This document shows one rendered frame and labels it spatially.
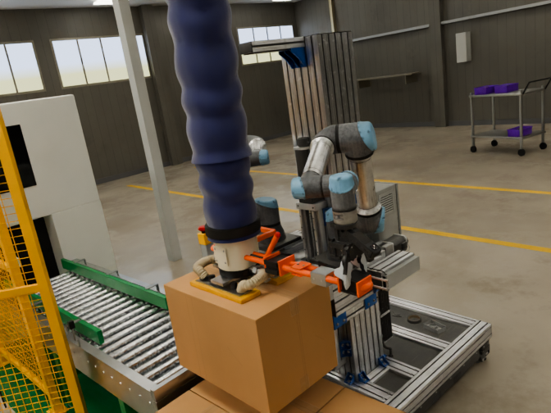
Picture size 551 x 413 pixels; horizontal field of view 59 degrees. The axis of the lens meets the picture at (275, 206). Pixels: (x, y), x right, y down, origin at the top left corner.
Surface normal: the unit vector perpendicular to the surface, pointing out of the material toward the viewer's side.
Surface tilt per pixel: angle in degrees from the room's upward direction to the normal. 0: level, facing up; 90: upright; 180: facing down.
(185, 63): 87
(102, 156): 90
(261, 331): 90
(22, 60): 90
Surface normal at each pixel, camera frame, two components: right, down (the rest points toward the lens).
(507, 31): -0.73, 0.28
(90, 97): 0.66, 0.10
